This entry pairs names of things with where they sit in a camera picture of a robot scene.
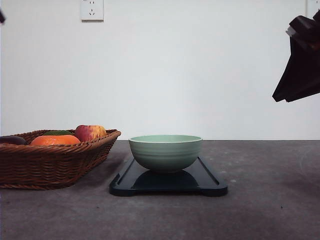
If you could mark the dark teal rectangular tray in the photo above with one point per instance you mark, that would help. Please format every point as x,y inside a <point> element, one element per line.
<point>199,180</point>

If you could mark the red yellow apple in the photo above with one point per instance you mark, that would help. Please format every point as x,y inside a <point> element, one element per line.
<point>90,132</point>

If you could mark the white wall socket left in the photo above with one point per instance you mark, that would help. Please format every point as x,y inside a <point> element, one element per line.
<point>92,11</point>

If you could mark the brown wicker basket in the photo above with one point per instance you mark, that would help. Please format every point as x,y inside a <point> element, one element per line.
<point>38,167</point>

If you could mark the orange tangerine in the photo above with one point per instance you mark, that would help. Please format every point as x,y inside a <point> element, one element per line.
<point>56,140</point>

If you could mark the green leafy vegetable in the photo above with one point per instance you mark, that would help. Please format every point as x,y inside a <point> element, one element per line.
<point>58,133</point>

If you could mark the dark purple eggplant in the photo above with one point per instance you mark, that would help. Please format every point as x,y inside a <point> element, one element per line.
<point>12,139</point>

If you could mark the light green ceramic bowl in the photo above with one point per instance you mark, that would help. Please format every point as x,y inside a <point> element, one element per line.
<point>165,153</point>

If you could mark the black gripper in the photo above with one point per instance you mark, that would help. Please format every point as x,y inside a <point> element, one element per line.
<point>2,19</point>
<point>302,76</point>

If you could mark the white wall socket right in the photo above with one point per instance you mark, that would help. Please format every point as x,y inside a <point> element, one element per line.
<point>312,6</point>

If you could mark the white wall socket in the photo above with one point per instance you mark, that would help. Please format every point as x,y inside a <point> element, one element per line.
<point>92,11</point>
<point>312,6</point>

